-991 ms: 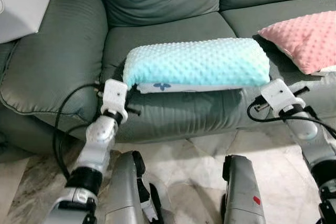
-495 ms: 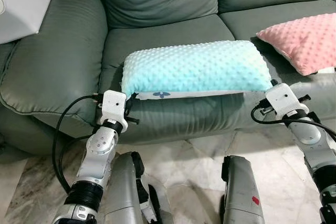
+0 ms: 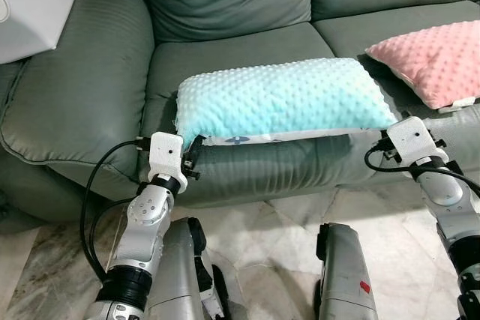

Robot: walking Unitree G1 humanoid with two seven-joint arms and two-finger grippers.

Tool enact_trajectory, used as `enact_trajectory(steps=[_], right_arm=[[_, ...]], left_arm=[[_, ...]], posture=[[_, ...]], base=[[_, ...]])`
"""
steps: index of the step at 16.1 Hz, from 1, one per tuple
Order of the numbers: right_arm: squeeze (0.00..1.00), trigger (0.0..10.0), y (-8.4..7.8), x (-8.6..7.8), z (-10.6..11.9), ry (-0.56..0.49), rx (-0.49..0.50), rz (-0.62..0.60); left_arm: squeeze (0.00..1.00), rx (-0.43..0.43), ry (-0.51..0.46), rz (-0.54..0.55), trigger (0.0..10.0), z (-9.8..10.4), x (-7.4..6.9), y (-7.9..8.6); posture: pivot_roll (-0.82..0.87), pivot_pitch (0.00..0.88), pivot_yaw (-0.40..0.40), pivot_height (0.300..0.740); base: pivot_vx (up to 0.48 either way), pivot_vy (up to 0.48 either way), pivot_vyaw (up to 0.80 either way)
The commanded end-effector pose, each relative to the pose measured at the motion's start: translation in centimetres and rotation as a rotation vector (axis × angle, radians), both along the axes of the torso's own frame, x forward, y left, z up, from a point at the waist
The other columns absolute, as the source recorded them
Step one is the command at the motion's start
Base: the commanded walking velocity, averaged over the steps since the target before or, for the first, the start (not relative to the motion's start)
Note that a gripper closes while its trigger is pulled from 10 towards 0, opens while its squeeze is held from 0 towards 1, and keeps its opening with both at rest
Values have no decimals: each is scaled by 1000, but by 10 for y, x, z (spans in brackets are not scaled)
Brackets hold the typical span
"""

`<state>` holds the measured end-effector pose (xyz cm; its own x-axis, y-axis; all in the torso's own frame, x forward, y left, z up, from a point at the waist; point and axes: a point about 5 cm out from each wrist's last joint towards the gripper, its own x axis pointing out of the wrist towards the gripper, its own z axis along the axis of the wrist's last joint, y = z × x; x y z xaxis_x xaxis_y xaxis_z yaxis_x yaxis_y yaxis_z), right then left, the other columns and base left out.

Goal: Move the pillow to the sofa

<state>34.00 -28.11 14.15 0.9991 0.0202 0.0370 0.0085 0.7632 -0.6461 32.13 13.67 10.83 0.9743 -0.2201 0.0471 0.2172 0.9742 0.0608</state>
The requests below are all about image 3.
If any silver right robot leg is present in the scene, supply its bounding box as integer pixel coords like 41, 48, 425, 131
313, 222, 380, 320

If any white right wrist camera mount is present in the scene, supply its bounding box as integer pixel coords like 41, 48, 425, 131
384, 115, 438, 166

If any silver left robot leg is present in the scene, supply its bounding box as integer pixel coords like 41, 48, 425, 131
145, 217, 230, 320

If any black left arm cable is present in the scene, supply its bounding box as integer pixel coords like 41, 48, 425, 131
79, 137, 155, 283

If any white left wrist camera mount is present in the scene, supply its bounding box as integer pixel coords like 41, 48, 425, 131
147, 131, 187, 187

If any pink dotted plush pillow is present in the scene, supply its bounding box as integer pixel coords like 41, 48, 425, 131
364, 19, 480, 114

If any white box with label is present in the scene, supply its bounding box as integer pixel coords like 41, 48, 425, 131
0, 0, 80, 65

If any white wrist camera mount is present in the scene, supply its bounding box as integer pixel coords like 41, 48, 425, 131
384, 115, 438, 166
147, 131, 187, 187

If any silver robot leg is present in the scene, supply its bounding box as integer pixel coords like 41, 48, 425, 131
313, 222, 380, 320
145, 217, 230, 320

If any teal dotted plush pillow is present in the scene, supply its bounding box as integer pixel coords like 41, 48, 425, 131
174, 57, 400, 148

